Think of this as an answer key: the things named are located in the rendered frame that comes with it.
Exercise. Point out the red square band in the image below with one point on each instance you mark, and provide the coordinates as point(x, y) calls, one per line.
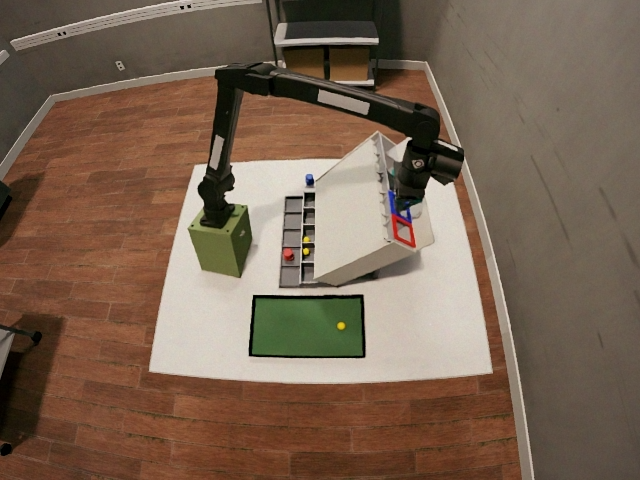
point(412, 243)

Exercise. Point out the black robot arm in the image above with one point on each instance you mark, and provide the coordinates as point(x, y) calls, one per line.
point(421, 124)

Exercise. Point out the blue funnel band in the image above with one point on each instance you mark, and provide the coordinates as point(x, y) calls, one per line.
point(391, 194)

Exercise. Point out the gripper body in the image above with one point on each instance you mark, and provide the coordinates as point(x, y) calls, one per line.
point(403, 179)

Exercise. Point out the large white panel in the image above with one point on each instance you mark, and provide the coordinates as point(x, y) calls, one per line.
point(348, 220)

